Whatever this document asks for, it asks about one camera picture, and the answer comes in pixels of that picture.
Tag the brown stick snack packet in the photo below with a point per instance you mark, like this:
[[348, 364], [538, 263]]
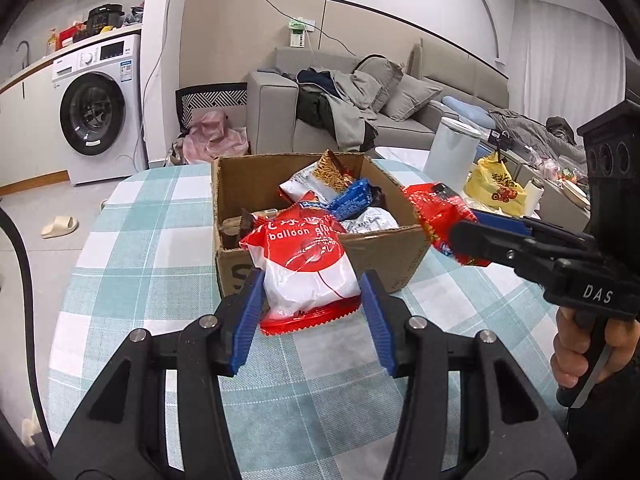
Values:
[[332, 175]]

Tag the grey cloth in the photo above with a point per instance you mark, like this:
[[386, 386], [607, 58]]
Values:
[[32, 427]]

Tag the red white balloon snack packet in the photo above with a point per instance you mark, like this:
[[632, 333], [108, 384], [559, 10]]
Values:
[[300, 280]]

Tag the grey pillow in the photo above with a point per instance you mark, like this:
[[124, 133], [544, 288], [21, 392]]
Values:
[[385, 77], [412, 97]]

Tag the small black camera stand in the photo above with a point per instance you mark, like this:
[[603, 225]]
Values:
[[500, 142]]

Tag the white trash bin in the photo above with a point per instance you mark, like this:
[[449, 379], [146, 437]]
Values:
[[450, 160]]

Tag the dark clothes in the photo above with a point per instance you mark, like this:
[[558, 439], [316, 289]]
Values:
[[312, 102]]

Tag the wall socket with charger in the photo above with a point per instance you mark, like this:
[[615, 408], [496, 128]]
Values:
[[299, 35]]

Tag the person's right forearm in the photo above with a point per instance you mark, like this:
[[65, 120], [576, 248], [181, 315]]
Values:
[[605, 440]]

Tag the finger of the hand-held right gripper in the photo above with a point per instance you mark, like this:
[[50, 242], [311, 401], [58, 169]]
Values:
[[490, 240], [500, 221]]

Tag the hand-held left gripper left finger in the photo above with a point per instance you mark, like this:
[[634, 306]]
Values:
[[247, 325]]

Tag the silver white snack packet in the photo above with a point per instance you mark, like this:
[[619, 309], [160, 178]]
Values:
[[300, 182]]

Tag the white washing machine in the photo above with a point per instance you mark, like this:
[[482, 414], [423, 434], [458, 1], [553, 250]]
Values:
[[115, 125]]

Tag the red blue snack packet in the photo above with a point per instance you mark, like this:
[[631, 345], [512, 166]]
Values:
[[312, 202]]

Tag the person's right hand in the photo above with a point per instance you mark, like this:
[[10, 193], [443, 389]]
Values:
[[567, 345]]

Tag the grey sofa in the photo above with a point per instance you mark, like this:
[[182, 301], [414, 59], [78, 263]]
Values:
[[270, 115]]

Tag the black rice cooker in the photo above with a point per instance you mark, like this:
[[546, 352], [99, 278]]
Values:
[[105, 17]]

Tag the grey jacket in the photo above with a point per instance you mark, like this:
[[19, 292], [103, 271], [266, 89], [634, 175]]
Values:
[[350, 110]]

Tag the white counter cabinet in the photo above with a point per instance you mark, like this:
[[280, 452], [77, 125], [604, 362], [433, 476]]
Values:
[[30, 135]]

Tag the white bowl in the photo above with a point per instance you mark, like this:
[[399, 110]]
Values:
[[575, 194]]

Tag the pink plastic bag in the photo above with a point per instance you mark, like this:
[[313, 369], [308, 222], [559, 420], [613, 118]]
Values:
[[215, 137]]

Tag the white curtain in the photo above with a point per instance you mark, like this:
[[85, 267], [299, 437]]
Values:
[[560, 60]]

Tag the red box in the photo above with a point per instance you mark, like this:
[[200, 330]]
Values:
[[70, 37]]

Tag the light blue cushion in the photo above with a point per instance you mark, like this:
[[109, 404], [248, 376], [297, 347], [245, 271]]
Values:
[[470, 110]]

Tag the brown cardboard box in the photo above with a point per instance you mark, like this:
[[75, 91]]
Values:
[[385, 260]]

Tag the grey coffee table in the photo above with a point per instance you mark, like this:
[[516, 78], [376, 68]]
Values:
[[555, 210]]

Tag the yellow plastic bag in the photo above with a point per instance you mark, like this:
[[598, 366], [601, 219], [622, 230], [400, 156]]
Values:
[[495, 190]]

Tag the silver printed snack packet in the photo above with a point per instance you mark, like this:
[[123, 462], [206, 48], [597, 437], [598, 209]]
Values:
[[372, 221]]

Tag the yellow bottle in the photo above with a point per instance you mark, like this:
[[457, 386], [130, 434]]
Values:
[[52, 42]]

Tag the checked teal white tablecloth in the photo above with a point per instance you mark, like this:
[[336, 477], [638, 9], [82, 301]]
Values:
[[165, 260]]

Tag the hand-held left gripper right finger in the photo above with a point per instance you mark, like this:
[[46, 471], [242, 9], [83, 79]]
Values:
[[380, 325]]

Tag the black white patterned basket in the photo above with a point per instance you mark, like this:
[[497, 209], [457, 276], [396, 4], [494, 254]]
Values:
[[210, 95]]

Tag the dark hat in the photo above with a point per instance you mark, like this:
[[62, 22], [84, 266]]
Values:
[[560, 127]]

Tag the curved sink faucet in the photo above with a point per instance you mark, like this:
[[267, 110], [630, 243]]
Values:
[[26, 50]]

